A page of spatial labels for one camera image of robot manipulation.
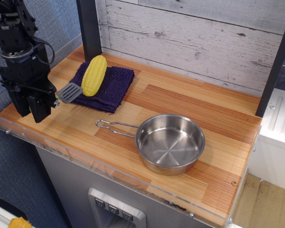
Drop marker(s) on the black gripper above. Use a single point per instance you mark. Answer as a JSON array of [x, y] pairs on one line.
[[26, 73]]

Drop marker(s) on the green handled grey spatula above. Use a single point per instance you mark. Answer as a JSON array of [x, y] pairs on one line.
[[66, 95]]

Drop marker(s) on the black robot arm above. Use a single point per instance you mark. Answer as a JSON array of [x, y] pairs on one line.
[[17, 27]]

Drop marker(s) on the dark blue folded towel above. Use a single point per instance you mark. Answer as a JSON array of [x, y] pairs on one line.
[[113, 89]]

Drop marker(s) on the clear acrylic guard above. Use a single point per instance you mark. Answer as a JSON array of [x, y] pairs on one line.
[[224, 111]]

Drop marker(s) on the yellow plastic corn cob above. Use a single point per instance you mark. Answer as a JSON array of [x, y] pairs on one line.
[[94, 75]]

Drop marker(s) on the grey toy fridge cabinet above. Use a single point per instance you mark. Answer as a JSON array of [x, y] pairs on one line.
[[72, 182]]

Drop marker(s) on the yellow object bottom left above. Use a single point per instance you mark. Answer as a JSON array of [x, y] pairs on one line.
[[19, 223]]

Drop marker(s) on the silver dispenser panel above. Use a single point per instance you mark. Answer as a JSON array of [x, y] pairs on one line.
[[110, 212]]

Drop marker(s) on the stainless steel pan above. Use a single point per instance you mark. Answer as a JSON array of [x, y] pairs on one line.
[[169, 144]]

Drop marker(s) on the white ribbed side panel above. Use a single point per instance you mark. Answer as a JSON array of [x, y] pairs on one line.
[[273, 122]]

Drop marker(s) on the black left frame post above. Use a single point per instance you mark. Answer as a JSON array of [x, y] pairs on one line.
[[89, 28]]

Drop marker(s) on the black frame post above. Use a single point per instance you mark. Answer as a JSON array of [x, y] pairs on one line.
[[271, 81], [89, 28]]

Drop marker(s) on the black right frame post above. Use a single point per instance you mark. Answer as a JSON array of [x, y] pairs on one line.
[[271, 81]]

